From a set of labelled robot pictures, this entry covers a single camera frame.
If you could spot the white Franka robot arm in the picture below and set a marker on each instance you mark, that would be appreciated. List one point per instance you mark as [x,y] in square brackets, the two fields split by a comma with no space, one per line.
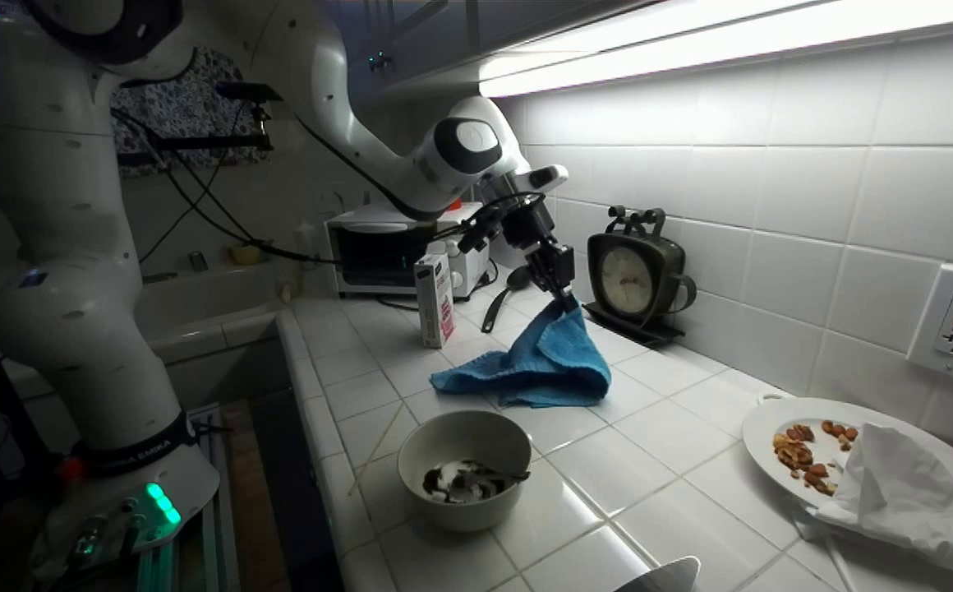
[71,274]

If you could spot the small brown food pile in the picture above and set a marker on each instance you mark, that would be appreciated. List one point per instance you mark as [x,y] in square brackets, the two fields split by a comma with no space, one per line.
[839,433]

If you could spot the white dinner plate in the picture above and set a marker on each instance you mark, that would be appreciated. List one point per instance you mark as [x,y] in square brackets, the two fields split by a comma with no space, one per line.
[782,439]

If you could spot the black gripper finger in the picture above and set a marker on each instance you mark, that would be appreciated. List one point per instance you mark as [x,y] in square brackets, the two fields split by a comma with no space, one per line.
[540,269]
[564,269]

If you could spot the white red drink carton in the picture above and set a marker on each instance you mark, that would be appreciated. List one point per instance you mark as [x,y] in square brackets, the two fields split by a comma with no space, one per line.
[434,298]

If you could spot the under-cabinet light strip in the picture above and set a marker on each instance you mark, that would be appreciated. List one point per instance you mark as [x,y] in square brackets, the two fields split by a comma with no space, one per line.
[717,43]

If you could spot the yellow sponge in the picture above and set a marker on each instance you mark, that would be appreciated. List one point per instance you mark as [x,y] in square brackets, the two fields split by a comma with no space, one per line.
[243,256]

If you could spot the white toaster oven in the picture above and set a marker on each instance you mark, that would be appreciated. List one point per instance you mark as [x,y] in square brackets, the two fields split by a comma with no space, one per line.
[382,250]

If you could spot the black plastic ladle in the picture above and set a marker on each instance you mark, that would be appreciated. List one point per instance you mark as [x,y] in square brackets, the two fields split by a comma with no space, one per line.
[504,298]

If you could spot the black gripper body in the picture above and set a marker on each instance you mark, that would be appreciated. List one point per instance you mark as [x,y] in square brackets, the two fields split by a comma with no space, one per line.
[524,222]

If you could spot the crumpled white napkin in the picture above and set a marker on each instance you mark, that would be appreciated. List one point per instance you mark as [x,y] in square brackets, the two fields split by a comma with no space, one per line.
[916,496]

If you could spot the white ceramic bowl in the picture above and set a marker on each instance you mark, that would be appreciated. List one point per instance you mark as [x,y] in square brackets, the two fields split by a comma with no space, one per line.
[464,439]

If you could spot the white cup rim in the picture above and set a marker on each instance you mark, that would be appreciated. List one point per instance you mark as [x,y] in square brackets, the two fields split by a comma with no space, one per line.
[663,575]

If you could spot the large brown food pile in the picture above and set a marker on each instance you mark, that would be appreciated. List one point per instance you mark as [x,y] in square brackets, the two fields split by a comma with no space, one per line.
[803,454]

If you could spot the black kettle-shaped clock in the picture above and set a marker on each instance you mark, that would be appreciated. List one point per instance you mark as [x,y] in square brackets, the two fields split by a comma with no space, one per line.
[632,280]

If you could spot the blue terry cloth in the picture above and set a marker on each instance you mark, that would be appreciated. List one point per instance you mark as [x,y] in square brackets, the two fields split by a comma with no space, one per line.
[544,366]

